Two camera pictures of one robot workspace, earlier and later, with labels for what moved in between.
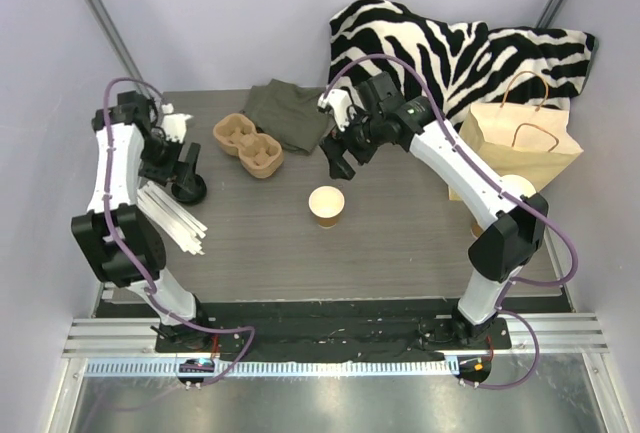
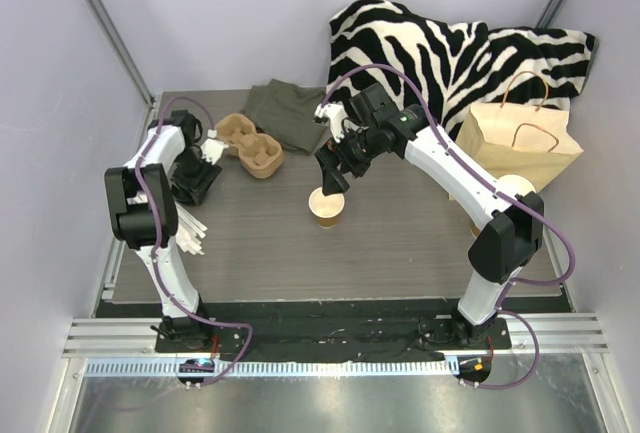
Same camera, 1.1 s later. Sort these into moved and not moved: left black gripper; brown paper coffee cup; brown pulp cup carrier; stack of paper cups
Moved: left black gripper
Not moved: brown pulp cup carrier; brown paper coffee cup; stack of paper cups
